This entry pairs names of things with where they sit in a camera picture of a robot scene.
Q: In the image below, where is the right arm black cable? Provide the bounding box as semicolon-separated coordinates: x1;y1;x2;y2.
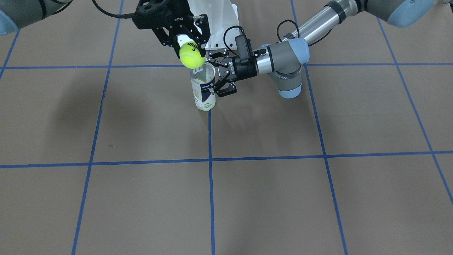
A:
91;0;137;19

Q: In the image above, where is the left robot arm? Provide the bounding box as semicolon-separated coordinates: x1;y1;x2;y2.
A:
201;0;434;98

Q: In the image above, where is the white camera stand post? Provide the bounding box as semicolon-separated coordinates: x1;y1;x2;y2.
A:
188;0;239;51

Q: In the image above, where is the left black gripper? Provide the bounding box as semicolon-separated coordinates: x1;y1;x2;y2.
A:
207;49;258;97

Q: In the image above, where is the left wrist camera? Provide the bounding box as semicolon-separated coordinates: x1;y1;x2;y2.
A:
235;34;254;66

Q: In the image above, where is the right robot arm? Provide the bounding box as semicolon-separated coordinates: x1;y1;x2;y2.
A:
0;0;211;58

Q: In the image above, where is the tennis ball marked three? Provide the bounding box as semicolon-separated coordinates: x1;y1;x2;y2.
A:
179;41;205;69

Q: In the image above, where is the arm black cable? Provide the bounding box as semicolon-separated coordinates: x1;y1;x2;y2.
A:
91;0;137;19
223;19;301;53

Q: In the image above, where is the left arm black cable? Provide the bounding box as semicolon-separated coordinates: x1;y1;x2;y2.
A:
223;19;301;53

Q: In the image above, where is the white tennis ball can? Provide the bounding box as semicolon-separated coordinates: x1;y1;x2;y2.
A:
189;62;216;112

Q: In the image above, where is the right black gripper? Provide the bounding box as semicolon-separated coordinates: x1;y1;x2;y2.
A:
132;0;211;59

